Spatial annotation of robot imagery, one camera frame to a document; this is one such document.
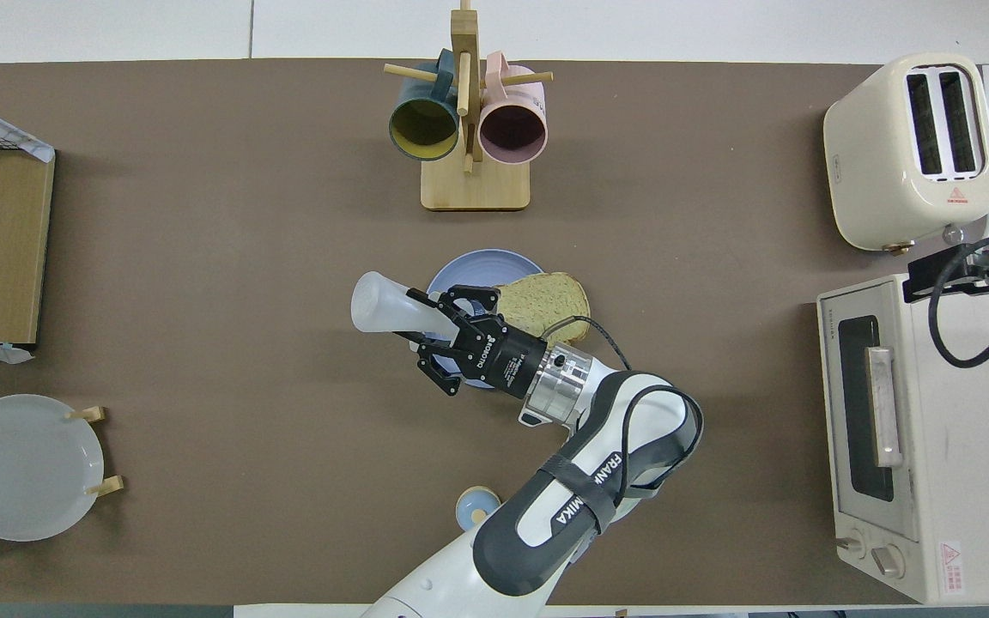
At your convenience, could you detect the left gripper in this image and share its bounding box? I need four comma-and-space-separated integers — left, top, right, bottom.
406, 284, 549, 401

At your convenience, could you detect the translucent white seasoning bottle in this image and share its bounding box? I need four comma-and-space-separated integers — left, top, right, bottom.
350, 271, 461, 341

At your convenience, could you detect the blue plate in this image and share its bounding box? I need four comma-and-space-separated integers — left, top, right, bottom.
425, 249, 547, 391

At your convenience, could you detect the slice of bread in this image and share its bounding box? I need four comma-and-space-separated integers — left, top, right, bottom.
494, 272, 592, 349

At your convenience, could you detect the wooden plate rack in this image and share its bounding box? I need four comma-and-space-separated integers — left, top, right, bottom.
0, 405, 125, 542

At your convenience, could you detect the white plate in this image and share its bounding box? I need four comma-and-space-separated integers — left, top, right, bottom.
0, 394, 106, 542

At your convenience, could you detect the wooden mug tree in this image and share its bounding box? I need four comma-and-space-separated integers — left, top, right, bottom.
383, 0, 555, 212

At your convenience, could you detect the small blue round lid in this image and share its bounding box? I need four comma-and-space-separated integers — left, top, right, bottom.
455, 486, 502, 530

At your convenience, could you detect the dark green mug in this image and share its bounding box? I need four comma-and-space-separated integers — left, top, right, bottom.
388, 49, 462, 162

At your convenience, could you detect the pink mug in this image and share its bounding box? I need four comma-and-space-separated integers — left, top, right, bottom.
477, 51, 549, 167

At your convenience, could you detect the cream toaster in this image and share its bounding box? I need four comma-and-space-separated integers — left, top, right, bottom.
822, 53, 989, 256

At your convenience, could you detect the black stand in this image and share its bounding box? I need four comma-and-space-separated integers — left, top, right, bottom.
904, 213, 989, 306

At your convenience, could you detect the white toaster oven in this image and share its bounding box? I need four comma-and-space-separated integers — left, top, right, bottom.
816, 273, 989, 605

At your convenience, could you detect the black cable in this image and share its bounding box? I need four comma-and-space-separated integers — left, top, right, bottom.
540, 315, 706, 503
928, 233, 989, 370

